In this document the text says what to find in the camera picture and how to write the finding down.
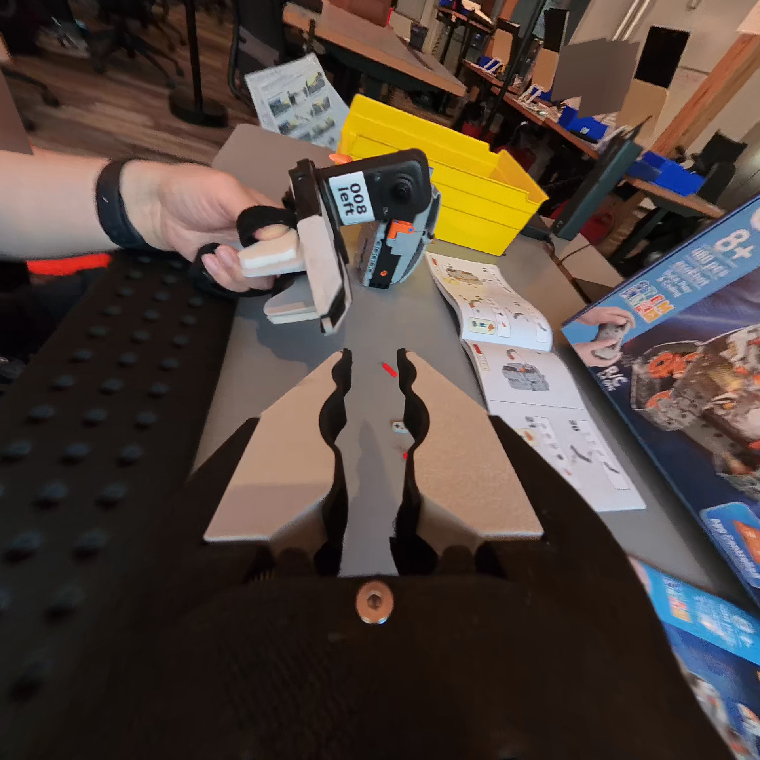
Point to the blue robot kit box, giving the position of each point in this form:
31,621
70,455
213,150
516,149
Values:
683,386

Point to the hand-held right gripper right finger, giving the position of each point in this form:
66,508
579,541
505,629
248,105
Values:
469,475

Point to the printed photo sheet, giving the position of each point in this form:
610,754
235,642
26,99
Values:
297,101

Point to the black wrist band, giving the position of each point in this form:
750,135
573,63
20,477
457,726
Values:
116,202

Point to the black pole stand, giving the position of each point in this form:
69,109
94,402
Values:
199,89

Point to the light grey double connector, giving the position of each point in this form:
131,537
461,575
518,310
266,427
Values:
400,426

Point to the small blue manual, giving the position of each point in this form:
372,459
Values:
712,653

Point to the white instruction booklet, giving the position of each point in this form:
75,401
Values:
522,368

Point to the blue parts bin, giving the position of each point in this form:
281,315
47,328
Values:
582,124
668,172

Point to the grey black robot model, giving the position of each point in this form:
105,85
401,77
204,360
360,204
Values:
398,255

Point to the yellow plastic bin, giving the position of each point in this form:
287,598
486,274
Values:
451,178

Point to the person's left hand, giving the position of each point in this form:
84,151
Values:
178,208

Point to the orange red object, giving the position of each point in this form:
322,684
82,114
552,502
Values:
71,263

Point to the person's left forearm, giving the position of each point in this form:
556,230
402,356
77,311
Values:
47,202

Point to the grey top office desk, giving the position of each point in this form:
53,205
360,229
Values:
380,53

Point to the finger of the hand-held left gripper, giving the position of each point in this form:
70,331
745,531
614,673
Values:
317,267
331,325

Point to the black perforated panel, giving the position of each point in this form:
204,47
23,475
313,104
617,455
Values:
89,445

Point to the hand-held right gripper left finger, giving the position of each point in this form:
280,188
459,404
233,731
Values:
279,475

